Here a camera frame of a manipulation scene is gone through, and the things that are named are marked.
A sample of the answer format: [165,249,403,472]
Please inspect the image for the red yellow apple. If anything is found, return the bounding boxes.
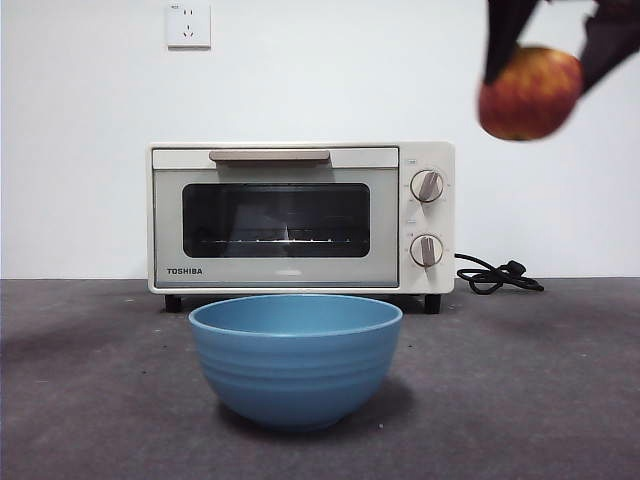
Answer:
[478,45,585,142]

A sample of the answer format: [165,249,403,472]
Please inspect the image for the blue ribbed bowl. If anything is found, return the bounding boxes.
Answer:
[188,294,404,434]

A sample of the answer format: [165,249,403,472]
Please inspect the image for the beige oven knob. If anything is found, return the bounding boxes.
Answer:
[409,232,445,269]
[409,168,448,204]

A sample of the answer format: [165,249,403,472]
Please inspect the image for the cream Toshiba toaster oven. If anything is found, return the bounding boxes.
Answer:
[148,141,456,315]

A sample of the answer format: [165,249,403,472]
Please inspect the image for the black oven power cable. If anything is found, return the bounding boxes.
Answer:
[453,252,545,296]

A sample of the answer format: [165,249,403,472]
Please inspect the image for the white wall socket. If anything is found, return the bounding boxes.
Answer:
[167,3,212,50]

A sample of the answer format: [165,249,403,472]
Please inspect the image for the metal oven wire rack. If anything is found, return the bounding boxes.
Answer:
[199,236,352,247]

